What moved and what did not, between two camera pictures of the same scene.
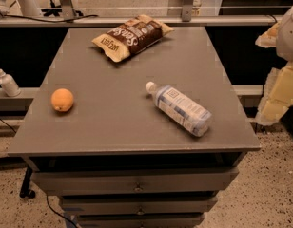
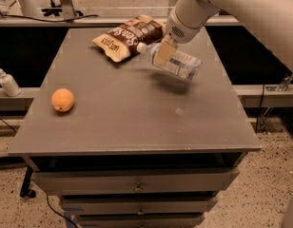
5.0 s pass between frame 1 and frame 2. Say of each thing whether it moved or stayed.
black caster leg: stayed
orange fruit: stayed
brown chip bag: stayed
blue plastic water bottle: moved
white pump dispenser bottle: stayed
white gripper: moved
